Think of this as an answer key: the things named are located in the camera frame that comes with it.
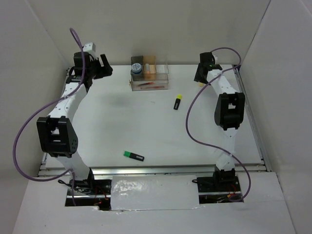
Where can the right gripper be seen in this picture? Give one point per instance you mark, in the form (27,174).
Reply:
(198,76)

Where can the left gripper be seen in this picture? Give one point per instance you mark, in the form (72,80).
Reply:
(105,71)

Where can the blue tape roll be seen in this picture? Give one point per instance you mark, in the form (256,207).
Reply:
(136,69)

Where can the yellow black highlighter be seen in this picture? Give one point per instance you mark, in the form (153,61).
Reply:
(177,101)

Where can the orange grey highlighter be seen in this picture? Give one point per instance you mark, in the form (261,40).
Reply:
(147,68)

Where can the red gel pen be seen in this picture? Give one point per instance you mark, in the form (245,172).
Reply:
(153,88)

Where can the clear red pen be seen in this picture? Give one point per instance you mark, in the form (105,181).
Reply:
(144,84)

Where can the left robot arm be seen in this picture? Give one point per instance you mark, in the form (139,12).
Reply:
(56,133)

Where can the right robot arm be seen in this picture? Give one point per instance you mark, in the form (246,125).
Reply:
(228,115)

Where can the dark grey compartment box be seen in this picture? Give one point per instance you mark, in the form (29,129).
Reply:
(138,59)

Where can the clear plastic organizer tray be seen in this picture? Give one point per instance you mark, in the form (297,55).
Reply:
(161,77)

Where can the tan compartment box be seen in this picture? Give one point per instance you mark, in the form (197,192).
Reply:
(151,60)

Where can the green black highlighter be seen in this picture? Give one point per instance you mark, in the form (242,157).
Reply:
(133,156)

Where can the white cover panel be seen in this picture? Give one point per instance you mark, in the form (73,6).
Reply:
(159,192)

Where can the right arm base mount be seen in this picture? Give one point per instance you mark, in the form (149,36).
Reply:
(222,187)

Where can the aluminium frame rail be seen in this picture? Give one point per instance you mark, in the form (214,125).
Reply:
(112,119)

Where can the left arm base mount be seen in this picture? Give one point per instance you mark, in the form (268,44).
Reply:
(99,195)

